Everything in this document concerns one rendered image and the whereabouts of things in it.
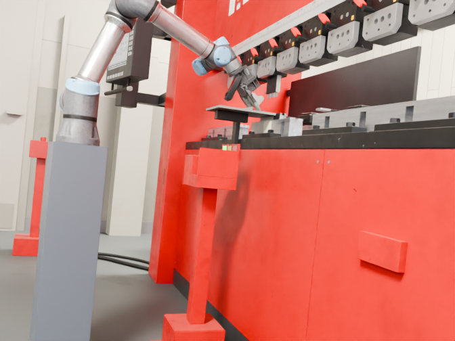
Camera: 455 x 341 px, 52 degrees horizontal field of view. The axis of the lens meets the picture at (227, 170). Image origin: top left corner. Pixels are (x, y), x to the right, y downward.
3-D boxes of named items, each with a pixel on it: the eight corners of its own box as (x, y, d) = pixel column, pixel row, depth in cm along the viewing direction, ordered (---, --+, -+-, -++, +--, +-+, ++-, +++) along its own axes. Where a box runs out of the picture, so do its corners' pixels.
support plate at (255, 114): (205, 110, 211) (206, 108, 211) (258, 118, 220) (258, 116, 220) (219, 107, 194) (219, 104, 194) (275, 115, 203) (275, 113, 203)
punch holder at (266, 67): (256, 78, 220) (259, 43, 220) (272, 81, 223) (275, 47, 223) (270, 73, 206) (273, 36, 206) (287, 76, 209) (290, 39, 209)
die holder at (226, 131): (206, 143, 286) (208, 128, 286) (216, 145, 288) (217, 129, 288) (237, 143, 240) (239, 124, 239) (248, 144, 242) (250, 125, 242)
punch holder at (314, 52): (298, 63, 183) (302, 21, 182) (317, 67, 186) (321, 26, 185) (318, 56, 169) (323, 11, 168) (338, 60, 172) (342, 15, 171)
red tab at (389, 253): (356, 258, 118) (359, 231, 118) (363, 258, 119) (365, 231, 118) (397, 273, 104) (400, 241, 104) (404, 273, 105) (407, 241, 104)
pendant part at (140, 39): (105, 82, 321) (110, 30, 321) (122, 85, 328) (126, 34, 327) (130, 75, 284) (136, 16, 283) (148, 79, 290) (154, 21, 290)
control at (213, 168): (183, 183, 193) (187, 140, 193) (219, 187, 198) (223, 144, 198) (196, 187, 174) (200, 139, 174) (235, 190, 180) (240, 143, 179)
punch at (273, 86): (265, 98, 217) (267, 78, 217) (269, 99, 217) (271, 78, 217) (275, 96, 207) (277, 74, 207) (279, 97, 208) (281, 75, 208)
